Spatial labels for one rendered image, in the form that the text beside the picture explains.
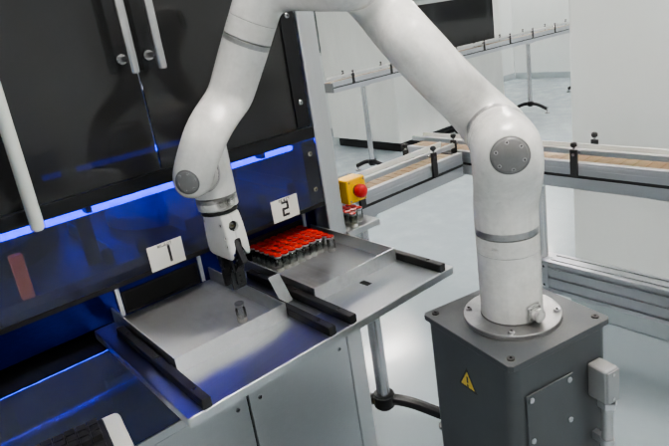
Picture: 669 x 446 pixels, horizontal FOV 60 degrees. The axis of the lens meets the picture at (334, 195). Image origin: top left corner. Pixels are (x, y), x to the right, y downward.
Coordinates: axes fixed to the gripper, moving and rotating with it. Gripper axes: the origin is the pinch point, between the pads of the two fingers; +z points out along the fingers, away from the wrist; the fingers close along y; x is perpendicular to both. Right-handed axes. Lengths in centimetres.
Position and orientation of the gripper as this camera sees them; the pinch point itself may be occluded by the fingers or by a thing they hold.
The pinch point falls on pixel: (234, 277)
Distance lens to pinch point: 127.3
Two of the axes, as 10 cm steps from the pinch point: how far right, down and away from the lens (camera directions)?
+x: -7.5, 3.0, -5.8
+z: 1.6, 9.5, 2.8
